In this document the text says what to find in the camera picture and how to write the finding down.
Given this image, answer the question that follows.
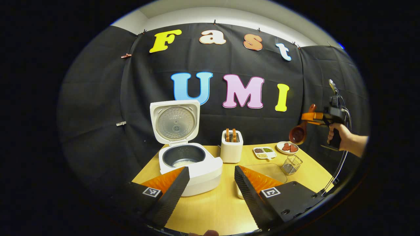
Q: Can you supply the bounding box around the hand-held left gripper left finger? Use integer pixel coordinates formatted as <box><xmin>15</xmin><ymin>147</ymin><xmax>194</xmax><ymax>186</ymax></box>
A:
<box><xmin>110</xmin><ymin>167</ymin><xmax>191</xmax><ymax>228</ymax></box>

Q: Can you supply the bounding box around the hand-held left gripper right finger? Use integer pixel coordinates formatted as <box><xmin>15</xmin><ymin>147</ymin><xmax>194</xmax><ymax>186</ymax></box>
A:
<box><xmin>234</xmin><ymin>165</ymin><xmax>326</xmax><ymax>230</ymax></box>

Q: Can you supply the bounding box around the brown wooden spoon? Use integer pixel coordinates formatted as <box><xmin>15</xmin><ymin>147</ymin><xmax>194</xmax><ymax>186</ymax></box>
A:
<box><xmin>289</xmin><ymin>104</ymin><xmax>317</xmax><ymax>146</ymax></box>

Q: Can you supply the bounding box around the white rice cooker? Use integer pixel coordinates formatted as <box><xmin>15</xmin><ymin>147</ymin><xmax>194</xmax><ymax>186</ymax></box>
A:
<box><xmin>150</xmin><ymin>100</ymin><xmax>223</xmax><ymax>197</ymax></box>

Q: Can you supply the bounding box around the wire chopstick holder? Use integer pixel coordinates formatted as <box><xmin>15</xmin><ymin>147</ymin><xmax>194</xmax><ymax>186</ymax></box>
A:
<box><xmin>281</xmin><ymin>155</ymin><xmax>303</xmax><ymax>176</ymax></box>

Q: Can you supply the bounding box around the white divided dish of grains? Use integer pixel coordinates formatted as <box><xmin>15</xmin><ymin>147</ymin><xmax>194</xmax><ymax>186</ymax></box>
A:
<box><xmin>253</xmin><ymin>147</ymin><xmax>277</xmax><ymax>161</ymax></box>

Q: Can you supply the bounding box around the white round plate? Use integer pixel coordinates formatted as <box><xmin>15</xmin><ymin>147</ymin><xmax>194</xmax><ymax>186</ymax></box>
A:
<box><xmin>276</xmin><ymin>141</ymin><xmax>300</xmax><ymax>155</ymax></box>

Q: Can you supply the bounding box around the white toaster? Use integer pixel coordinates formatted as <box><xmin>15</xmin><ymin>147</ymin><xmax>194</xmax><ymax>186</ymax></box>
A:
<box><xmin>220</xmin><ymin>128</ymin><xmax>244</xmax><ymax>164</ymax></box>

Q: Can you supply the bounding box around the black backdrop cloth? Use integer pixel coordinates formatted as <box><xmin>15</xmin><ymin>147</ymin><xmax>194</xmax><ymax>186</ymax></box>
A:
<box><xmin>57</xmin><ymin>22</ymin><xmax>370</xmax><ymax>204</ymax></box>

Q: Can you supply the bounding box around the black cable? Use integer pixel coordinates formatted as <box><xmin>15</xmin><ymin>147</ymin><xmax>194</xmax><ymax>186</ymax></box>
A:
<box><xmin>320</xmin><ymin>95</ymin><xmax>352</xmax><ymax>196</ymax></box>

